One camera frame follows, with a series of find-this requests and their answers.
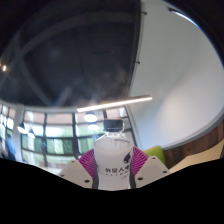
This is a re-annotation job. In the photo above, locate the green upholstered booth bench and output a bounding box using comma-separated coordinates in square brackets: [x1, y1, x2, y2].
[143, 145, 167, 167]

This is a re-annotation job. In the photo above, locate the long curved ceiling light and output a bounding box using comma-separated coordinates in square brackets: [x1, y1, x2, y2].
[76, 94, 154, 114]

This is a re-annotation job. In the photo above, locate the clear black-capped drink bottle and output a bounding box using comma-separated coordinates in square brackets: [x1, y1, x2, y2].
[93, 118, 134, 191]

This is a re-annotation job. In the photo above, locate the large black-framed window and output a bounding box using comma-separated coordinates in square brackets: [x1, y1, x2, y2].
[0, 103, 138, 168]

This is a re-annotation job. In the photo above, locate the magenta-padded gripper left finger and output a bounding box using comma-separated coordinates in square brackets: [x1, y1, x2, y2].
[58, 148, 100, 190]

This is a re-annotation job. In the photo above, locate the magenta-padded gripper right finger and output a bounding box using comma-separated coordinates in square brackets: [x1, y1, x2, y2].
[128, 146, 172, 189]

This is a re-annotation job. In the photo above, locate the black pendant lamps group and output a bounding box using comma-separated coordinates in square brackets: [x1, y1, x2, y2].
[16, 111, 100, 140]

